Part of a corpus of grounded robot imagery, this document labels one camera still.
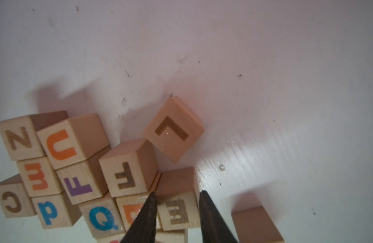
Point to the wooden block brown F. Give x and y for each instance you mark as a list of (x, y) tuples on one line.
[(130, 168)]

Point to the wooden block orange D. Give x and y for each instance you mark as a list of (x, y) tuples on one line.
[(129, 206)]

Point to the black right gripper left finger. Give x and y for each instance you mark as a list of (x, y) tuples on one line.
[(143, 229)]

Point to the wooden block letter E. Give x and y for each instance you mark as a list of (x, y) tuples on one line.
[(178, 195)]

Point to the wooden block letter N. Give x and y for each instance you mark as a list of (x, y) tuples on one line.
[(20, 134)]

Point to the wooden block letter L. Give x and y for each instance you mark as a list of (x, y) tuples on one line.
[(174, 129)]

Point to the wooden block orange E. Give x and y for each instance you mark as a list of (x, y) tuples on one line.
[(39, 177)]

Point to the wooden block orange U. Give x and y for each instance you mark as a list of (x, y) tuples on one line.
[(73, 140)]

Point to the wooden block blue P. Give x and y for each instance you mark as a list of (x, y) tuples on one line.
[(56, 211)]

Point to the wooden block letter C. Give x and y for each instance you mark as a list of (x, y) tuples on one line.
[(14, 199)]

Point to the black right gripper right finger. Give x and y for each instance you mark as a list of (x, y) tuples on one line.
[(213, 227)]

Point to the wooden block purple F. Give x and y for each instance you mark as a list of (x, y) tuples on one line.
[(84, 181)]

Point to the wooden block blue Q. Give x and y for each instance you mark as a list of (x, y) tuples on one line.
[(102, 216)]

